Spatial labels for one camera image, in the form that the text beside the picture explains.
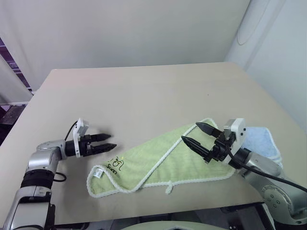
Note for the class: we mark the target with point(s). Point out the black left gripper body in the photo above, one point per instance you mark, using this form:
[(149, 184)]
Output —
[(86, 146)]

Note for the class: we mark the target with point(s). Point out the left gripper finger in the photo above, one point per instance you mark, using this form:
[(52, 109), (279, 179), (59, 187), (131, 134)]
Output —
[(105, 147), (102, 136)]

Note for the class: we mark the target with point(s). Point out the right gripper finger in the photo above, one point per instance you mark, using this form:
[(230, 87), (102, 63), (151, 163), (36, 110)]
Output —
[(207, 129), (195, 146)]

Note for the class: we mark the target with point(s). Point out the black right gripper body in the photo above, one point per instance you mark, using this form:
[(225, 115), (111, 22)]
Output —
[(221, 147)]

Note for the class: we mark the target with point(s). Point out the green towel with white trim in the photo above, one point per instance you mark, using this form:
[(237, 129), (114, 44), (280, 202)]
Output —
[(180, 167)]

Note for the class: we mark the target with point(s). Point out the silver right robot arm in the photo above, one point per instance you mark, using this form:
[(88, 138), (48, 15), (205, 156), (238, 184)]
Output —
[(263, 165)]

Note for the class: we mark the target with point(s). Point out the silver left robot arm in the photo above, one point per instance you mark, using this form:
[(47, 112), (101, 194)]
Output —
[(40, 155)]

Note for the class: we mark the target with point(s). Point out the folded light blue towel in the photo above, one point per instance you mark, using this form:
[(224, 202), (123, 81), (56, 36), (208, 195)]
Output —
[(263, 143)]

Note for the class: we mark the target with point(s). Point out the grey robot torso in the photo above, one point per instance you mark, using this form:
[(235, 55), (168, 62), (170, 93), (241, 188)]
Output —
[(168, 225)]

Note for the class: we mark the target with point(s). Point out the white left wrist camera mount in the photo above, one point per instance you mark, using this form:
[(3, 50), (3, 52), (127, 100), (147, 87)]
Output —
[(77, 141)]

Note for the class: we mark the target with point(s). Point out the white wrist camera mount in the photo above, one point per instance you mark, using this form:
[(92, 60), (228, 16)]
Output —
[(237, 130), (77, 141)]

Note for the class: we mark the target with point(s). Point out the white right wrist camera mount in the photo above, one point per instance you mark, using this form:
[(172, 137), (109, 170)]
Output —
[(237, 130)]

